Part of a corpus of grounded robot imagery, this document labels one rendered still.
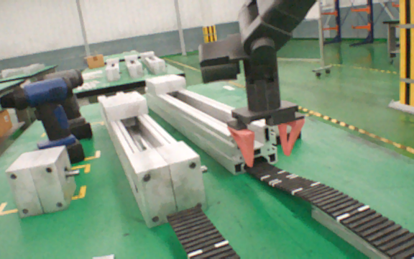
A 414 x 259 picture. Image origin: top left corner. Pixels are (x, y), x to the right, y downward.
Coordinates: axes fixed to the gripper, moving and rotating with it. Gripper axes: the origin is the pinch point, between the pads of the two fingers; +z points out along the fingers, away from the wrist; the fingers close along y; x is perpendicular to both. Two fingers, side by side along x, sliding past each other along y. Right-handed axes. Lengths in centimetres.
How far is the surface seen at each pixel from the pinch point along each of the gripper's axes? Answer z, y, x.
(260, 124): -3.9, -2.5, -6.5
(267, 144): 0.1, -3.0, -5.5
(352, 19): 7, -844, -847
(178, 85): -5, -2, -63
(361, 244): 3.3, 1.7, 24.2
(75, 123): -1, 34, -59
